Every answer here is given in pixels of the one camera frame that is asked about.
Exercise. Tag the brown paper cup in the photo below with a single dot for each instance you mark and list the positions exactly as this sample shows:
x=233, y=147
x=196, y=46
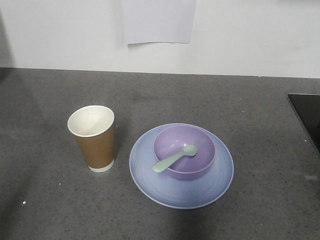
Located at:
x=93, y=129

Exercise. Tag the purple plastic bowl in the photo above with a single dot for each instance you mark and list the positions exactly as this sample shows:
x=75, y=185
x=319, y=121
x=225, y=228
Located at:
x=170, y=140

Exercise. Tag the black induction cooktop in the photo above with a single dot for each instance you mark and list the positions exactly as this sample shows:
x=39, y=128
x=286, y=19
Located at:
x=307, y=107

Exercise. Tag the white paper sheet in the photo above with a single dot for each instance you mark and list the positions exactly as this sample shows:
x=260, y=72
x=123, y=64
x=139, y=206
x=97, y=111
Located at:
x=158, y=21

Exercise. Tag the light blue plate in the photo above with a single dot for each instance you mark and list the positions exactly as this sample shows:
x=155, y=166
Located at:
x=176, y=193

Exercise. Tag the pale green plastic spoon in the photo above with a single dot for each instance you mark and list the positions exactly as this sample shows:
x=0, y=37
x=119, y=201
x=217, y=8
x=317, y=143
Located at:
x=188, y=150

